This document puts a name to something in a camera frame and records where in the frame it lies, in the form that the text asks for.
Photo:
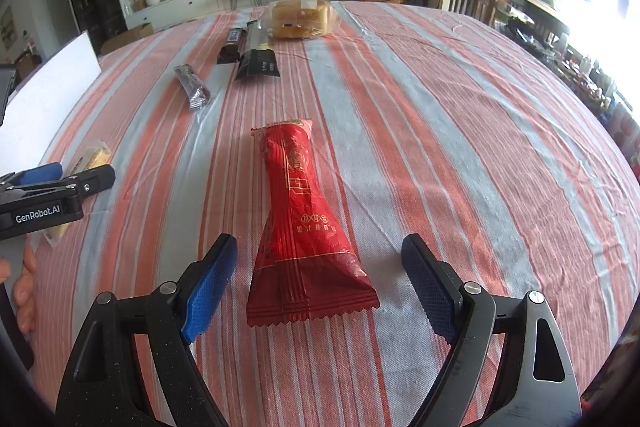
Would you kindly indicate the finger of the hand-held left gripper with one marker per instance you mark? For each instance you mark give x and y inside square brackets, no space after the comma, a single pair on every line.
[97,179]
[42,172]

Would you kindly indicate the framed wall picture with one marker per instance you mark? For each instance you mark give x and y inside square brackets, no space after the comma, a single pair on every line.
[7,29]

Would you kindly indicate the long black snack packet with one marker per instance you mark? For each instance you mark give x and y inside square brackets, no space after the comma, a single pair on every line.
[257,64]

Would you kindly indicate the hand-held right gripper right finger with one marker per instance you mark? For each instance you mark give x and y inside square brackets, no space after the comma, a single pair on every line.
[430,292]

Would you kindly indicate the person's left hand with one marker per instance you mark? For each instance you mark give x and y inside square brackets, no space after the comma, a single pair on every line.
[26,297]

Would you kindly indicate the white cardboard box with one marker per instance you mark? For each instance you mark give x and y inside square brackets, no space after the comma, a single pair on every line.
[50,97]

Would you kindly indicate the wooden dining chair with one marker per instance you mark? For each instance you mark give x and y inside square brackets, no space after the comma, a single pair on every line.
[27,64]

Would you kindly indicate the brown cardboard box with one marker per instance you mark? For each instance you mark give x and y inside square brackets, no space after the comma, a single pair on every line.
[125,37]

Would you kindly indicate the row of jars and bottles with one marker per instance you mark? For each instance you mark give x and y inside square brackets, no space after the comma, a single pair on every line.
[585,72]

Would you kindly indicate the bagged bread loaf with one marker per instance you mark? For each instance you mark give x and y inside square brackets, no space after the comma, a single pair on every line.
[300,17]

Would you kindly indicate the red snack packet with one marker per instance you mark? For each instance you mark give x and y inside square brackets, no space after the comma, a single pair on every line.
[295,207]

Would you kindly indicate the striped red grey tablecloth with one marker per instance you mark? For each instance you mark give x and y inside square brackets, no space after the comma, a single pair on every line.
[400,132]

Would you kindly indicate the dark silver snack packet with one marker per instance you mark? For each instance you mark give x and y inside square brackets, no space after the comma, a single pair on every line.
[192,87]

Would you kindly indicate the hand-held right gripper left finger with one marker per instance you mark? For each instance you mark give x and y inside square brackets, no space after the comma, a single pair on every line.
[210,292]

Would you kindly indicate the dark labelled snack packet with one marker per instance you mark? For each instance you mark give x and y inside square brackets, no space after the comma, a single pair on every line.
[231,44]

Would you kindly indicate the pale yellow snack packet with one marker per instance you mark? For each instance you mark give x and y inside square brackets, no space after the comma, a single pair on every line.
[95,154]

